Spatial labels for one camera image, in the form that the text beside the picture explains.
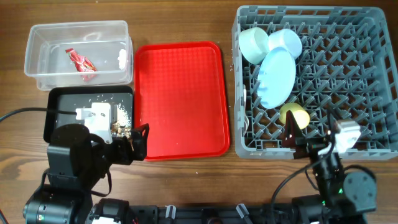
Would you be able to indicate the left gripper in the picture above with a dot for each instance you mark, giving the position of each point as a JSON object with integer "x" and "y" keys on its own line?
{"x": 125, "y": 157}

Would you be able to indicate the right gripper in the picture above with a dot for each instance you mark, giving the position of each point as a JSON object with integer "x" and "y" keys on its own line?
{"x": 310, "y": 144}

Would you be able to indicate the yellow plastic cup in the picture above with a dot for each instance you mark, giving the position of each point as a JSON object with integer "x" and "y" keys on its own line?
{"x": 301, "y": 116}

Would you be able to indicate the food scraps and rice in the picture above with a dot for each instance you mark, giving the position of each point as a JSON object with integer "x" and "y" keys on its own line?
{"x": 121, "y": 122}

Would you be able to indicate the light blue plate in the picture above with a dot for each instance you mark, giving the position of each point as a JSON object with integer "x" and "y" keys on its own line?
{"x": 276, "y": 77}

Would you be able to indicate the white napkin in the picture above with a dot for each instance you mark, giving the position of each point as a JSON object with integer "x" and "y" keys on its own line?
{"x": 122, "y": 59}

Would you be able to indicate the light blue small bowl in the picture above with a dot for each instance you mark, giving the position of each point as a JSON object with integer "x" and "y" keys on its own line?
{"x": 287, "y": 39}

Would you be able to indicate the red snack wrapper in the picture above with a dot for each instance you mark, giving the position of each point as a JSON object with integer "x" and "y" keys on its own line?
{"x": 82, "y": 64}

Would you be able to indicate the mint green bowl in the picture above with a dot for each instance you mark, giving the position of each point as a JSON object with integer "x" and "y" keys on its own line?
{"x": 254, "y": 44}

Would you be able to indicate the white plastic fork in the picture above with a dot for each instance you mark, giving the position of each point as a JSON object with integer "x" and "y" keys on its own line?
{"x": 246, "y": 120}

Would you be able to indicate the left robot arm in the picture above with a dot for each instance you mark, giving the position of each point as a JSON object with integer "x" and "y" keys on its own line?
{"x": 77, "y": 161}

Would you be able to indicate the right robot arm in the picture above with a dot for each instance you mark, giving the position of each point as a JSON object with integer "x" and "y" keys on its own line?
{"x": 345, "y": 194}

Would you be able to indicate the grey dishwasher rack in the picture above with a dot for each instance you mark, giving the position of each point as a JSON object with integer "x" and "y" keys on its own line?
{"x": 346, "y": 63}

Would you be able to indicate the black plastic tray bin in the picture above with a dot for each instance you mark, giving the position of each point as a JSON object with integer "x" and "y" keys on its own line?
{"x": 70, "y": 98}

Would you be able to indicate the red serving tray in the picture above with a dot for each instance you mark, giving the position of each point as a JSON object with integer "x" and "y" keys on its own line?
{"x": 180, "y": 93}

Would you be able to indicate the clear plastic bin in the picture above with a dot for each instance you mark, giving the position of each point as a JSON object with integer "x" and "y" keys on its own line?
{"x": 99, "y": 41}

